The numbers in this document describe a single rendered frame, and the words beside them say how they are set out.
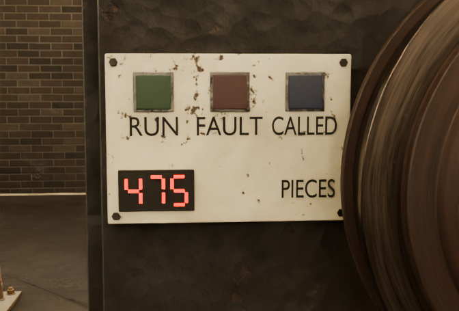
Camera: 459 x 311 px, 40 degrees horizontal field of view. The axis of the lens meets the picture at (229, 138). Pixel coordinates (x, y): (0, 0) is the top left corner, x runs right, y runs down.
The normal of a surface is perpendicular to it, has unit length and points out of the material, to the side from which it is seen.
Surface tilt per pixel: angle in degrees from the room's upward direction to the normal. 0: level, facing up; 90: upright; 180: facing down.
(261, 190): 90
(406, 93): 90
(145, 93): 90
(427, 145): 90
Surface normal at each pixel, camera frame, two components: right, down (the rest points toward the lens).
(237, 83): 0.07, 0.10
